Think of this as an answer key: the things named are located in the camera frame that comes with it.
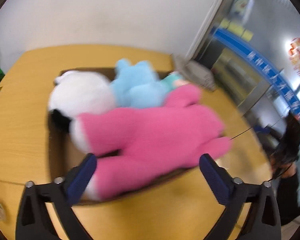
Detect pink bear plush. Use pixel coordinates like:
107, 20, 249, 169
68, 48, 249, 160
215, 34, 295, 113
70, 84, 231, 201

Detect white panda plush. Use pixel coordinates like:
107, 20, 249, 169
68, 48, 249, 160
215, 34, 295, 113
47, 70, 117, 133

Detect pink pig plush teal shirt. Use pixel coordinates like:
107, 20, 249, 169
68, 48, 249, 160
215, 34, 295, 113
161, 72, 189, 92

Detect light blue plush toy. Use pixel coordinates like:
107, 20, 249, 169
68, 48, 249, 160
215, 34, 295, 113
110, 59, 169, 109

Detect person's right hand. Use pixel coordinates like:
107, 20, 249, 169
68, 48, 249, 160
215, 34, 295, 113
269, 156, 296, 180

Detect brown cardboard box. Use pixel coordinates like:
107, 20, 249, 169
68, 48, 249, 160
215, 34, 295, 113
47, 67, 198, 207

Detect grey folded cloth bag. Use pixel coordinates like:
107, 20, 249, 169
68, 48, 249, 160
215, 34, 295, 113
171, 54, 216, 91

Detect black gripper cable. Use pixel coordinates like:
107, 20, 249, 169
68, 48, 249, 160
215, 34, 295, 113
229, 118, 283, 140

